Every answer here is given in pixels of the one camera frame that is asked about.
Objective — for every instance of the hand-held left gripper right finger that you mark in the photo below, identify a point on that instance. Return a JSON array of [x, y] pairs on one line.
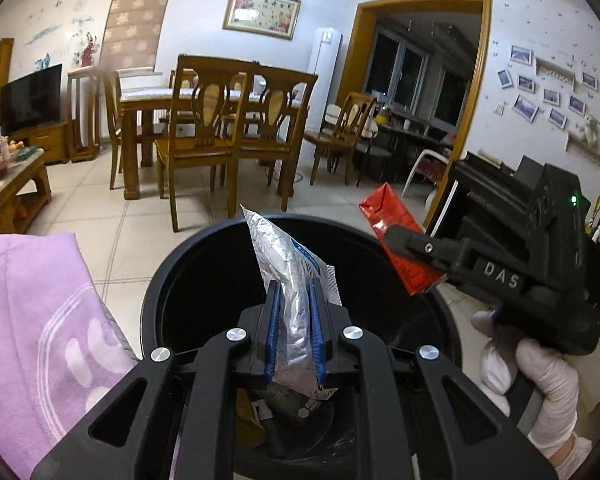
[[316, 330]]

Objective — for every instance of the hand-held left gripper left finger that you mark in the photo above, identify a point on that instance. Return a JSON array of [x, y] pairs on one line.
[[272, 330]]

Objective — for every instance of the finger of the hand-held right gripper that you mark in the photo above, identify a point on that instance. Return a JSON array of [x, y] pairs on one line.
[[420, 247]]

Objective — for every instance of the red carton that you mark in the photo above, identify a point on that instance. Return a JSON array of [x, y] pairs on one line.
[[387, 205]]

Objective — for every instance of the silver foil packet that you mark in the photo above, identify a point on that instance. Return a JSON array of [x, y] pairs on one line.
[[280, 260]]

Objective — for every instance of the black trash bin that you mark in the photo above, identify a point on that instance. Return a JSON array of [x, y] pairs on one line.
[[205, 280]]

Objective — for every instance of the person's right hand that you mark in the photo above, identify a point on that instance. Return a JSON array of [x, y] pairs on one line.
[[555, 390]]

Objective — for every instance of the white plastic chair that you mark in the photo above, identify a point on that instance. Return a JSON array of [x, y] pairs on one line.
[[420, 157]]

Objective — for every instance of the yellow wrapper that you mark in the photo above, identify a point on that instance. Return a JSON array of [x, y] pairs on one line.
[[247, 420]]

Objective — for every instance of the black upright piano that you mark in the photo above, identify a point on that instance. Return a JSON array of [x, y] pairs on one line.
[[480, 175]]

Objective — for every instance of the dark desk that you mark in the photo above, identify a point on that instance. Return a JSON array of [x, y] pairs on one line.
[[410, 132]]

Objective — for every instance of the white teddy bear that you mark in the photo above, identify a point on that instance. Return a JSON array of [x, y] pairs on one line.
[[589, 127]]

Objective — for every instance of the wooden dining chair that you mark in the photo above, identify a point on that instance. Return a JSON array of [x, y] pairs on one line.
[[195, 147], [112, 110], [280, 110], [332, 140]]

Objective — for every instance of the white cushioned chair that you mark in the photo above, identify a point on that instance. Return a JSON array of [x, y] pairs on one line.
[[334, 112]]

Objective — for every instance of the dark window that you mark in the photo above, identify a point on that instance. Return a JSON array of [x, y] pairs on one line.
[[405, 70]]

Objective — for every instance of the white standing air conditioner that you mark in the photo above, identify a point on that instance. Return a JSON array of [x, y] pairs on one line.
[[325, 65]]

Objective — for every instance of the purple blanket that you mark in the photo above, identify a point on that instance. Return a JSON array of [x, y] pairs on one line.
[[30, 310]]

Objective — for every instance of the wooden dining table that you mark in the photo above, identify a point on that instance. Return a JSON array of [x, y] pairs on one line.
[[145, 95]]

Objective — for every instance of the framed floral picture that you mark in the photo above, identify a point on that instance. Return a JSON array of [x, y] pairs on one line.
[[260, 12]]

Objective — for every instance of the wooden television stand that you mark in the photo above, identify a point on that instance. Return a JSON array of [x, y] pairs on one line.
[[45, 142]]

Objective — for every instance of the wooden coffee table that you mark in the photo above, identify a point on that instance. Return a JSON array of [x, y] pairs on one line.
[[15, 180]]

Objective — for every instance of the wooden side stand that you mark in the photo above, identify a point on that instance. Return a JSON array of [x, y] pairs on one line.
[[82, 72]]

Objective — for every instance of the brown patterned window blind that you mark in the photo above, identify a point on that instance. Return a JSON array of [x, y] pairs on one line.
[[137, 25]]

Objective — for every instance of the black television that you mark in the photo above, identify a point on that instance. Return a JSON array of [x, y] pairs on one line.
[[30, 97]]

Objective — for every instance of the white wall shelf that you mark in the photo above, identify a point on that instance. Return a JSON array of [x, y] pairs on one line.
[[585, 152], [555, 74]]

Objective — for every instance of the group of wall photo frames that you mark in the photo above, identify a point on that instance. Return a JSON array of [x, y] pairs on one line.
[[525, 107]]

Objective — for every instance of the yellow wooden door frame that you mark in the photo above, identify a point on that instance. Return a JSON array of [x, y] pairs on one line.
[[362, 50]]

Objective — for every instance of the fish and plant wall decal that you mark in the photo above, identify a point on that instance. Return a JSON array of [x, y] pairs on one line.
[[45, 35]]

